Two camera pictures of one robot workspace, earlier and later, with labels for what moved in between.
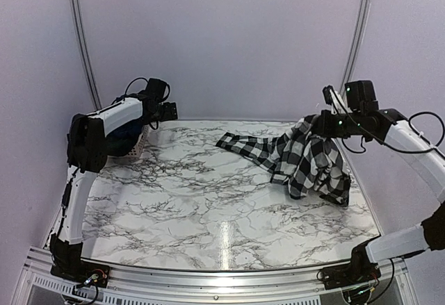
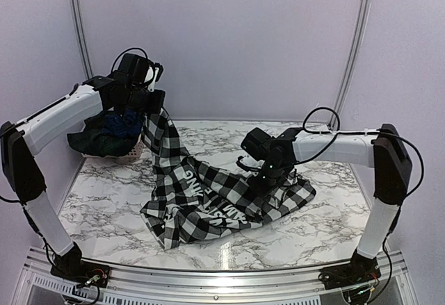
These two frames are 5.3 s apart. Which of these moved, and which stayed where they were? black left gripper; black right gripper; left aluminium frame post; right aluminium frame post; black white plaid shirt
Moved: black left gripper; black white plaid shirt; black right gripper
Stayed: right aluminium frame post; left aluminium frame post
